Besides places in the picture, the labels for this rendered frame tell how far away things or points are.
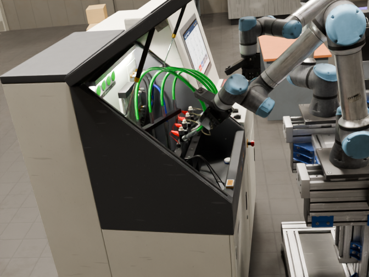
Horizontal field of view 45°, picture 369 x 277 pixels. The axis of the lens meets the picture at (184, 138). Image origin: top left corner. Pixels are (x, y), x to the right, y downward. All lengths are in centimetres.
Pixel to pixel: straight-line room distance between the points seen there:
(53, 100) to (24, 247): 184
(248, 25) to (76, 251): 126
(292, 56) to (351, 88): 24
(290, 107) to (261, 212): 167
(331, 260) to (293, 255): 20
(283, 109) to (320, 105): 246
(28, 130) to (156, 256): 76
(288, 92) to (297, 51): 299
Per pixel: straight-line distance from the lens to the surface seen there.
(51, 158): 190
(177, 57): 230
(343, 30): 150
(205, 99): 173
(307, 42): 166
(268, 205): 341
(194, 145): 216
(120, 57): 204
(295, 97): 467
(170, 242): 195
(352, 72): 157
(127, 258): 208
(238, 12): 907
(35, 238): 349
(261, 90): 165
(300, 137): 231
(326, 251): 272
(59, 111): 178
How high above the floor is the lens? 196
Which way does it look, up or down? 26 degrees down
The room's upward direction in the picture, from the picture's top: 6 degrees counter-clockwise
